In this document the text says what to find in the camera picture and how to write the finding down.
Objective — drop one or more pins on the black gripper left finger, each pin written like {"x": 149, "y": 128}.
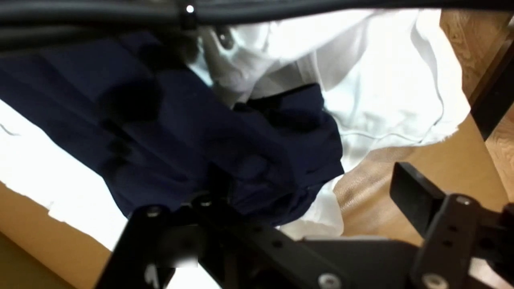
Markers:
{"x": 144, "y": 247}

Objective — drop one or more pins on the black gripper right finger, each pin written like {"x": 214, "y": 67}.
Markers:
{"x": 450, "y": 235}

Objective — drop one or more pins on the navy and white vest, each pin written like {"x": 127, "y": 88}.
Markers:
{"x": 257, "y": 155}

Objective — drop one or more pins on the tan leather couch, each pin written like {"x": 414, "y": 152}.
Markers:
{"x": 369, "y": 198}

